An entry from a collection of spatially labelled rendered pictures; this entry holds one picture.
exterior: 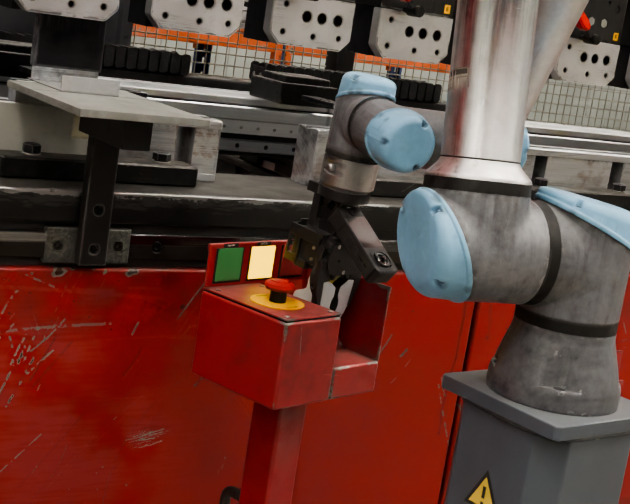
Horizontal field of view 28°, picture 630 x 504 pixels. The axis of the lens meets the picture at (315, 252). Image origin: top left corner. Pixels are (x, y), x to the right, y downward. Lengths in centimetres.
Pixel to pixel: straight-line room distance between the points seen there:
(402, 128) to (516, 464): 42
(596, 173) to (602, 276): 107
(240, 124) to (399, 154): 75
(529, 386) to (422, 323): 71
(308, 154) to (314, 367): 52
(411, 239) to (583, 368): 24
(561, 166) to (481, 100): 107
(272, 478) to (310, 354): 20
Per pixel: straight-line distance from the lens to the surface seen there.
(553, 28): 151
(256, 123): 226
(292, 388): 161
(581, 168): 242
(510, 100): 133
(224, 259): 167
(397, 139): 152
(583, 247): 137
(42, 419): 180
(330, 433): 205
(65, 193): 171
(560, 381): 141
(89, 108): 157
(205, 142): 193
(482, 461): 144
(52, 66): 183
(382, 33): 205
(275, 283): 162
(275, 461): 172
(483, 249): 130
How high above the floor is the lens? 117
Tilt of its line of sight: 11 degrees down
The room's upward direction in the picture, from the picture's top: 9 degrees clockwise
